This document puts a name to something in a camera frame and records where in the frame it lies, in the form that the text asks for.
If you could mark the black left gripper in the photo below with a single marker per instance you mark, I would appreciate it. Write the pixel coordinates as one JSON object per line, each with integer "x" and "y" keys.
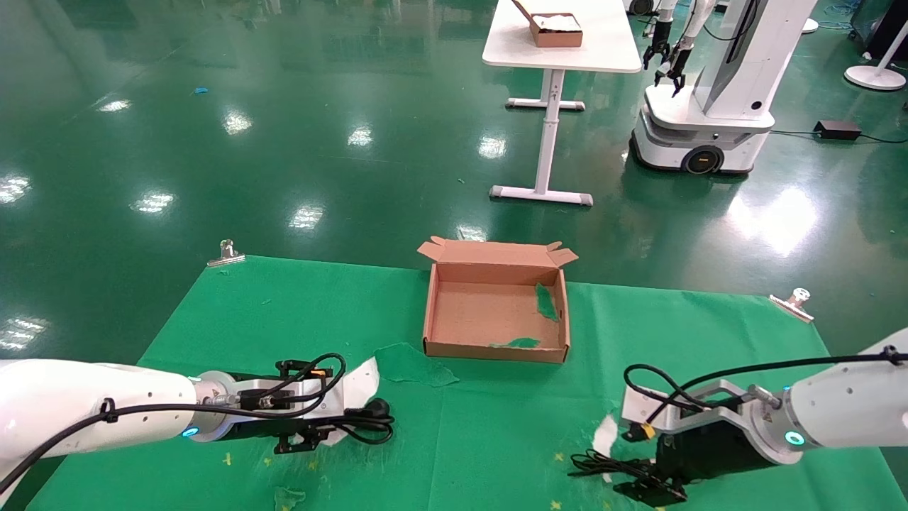
{"x": 255, "y": 429}

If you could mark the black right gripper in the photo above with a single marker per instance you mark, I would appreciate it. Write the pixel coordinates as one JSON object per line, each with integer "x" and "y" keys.
{"x": 709, "y": 451}

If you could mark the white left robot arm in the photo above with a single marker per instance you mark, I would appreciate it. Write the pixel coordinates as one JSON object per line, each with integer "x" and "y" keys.
{"x": 85, "y": 404}

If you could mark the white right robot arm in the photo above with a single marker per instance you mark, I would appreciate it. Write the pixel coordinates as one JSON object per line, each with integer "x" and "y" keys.
{"x": 844, "y": 411}

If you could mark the open brown cardboard box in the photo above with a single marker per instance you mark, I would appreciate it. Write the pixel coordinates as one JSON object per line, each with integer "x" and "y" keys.
{"x": 482, "y": 316}

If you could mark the cardboard box with white contents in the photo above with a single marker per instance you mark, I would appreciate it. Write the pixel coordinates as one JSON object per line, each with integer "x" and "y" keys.
{"x": 557, "y": 35}

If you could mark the green tablecloth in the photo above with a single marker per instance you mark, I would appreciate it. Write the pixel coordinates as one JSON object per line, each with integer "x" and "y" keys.
{"x": 496, "y": 426}

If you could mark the metal binder clip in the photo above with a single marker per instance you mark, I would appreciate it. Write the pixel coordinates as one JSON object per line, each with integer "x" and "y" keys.
{"x": 227, "y": 252}
{"x": 796, "y": 301}

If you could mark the black floor power adapter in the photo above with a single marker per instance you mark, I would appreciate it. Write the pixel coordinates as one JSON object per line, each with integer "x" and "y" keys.
{"x": 837, "y": 130}

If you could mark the white wheeled background robot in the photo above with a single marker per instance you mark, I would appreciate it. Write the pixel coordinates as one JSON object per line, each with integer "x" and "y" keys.
{"x": 738, "y": 64}

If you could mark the white background table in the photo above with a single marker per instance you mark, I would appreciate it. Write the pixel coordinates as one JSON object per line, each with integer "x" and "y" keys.
{"x": 603, "y": 42}

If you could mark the white round stand base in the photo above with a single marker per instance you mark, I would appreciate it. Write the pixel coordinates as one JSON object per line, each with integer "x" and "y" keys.
{"x": 876, "y": 77}
{"x": 809, "y": 26}

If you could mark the dark background cabinet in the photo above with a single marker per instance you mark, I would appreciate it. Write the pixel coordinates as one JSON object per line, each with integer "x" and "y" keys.
{"x": 887, "y": 28}

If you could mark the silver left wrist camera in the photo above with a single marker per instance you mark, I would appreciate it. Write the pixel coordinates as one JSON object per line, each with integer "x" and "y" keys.
{"x": 312, "y": 397}

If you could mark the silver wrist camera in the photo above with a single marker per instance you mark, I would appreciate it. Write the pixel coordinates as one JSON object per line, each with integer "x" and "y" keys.
{"x": 638, "y": 408}
{"x": 312, "y": 397}

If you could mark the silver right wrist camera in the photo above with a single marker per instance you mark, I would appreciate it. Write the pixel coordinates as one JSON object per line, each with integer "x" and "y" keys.
{"x": 638, "y": 408}

